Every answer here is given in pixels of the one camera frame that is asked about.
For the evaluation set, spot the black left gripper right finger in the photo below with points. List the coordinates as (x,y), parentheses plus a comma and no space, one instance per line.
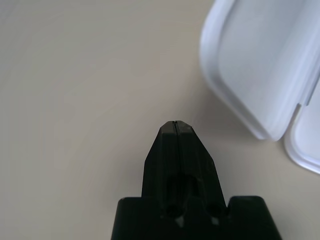
(197,162)

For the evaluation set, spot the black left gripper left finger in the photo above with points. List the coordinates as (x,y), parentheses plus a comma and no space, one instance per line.
(162,162)

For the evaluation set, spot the white plastic pencil case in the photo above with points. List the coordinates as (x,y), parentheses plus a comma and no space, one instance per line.
(250,62)

